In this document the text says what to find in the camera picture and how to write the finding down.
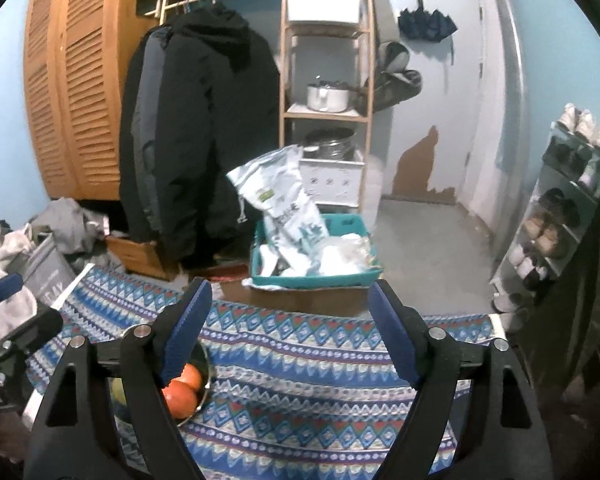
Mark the white shoe rack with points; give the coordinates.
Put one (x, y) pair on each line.
(517, 240)

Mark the dark pan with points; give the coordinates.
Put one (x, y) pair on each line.
(358, 100)

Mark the white pot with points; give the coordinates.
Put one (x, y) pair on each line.
(325, 97)

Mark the steel pot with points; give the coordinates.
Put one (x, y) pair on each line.
(330, 145)

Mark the large hanging slipper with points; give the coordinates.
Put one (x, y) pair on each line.
(395, 90)

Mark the white plastic bags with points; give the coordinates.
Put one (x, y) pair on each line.
(345, 255)

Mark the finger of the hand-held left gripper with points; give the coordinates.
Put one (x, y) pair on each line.
(35, 327)
(2, 290)

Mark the small hanging slipper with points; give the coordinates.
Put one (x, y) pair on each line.
(395, 55)

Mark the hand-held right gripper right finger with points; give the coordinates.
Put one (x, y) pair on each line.
(395, 335)

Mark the teal plastic basket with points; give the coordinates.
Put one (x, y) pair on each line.
(330, 281)

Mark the grey clothes pile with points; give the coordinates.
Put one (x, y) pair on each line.
(65, 225)

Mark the white patterned bag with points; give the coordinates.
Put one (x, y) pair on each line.
(280, 200)

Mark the grey fabric bag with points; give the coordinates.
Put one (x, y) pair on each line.
(50, 270)

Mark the black hooded coat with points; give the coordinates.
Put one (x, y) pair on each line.
(215, 125)

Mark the white perforated basket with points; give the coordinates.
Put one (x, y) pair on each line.
(330, 182)

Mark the dark blue umbrella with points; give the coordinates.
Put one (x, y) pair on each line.
(425, 22)

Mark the wooden louvered wardrobe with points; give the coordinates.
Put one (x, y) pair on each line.
(75, 85)

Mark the wooden shelf unit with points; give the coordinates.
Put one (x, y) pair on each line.
(285, 85)

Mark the orange tangerine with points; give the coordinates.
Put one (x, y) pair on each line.
(191, 377)
(180, 401)

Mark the blue patterned tablecloth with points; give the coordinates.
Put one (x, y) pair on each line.
(305, 375)

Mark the dark glass plate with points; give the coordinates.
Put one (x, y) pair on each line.
(204, 396)

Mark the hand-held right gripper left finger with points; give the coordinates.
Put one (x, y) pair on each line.
(187, 330)

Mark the grey jacket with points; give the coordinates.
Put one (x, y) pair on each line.
(147, 110)

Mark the white door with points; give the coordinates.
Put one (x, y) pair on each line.
(430, 110)

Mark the cardboard box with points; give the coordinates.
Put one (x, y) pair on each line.
(305, 302)

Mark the white storage bin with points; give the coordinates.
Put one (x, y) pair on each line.
(322, 5)

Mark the black jacket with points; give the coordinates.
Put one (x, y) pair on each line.
(127, 160)

